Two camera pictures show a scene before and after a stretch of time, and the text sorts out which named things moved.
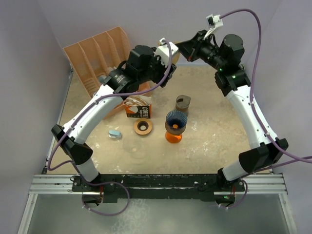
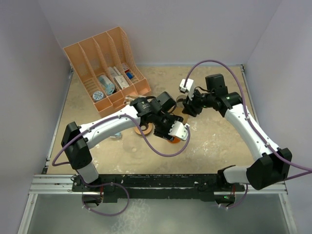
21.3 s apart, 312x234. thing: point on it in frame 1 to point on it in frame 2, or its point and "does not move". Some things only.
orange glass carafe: (173, 138) does not move
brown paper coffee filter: (175, 56) to (178, 111)
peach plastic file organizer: (95, 58) does not move
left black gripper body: (156, 72) to (163, 124)
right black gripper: (190, 48) to (191, 108)
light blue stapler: (114, 134) does not move
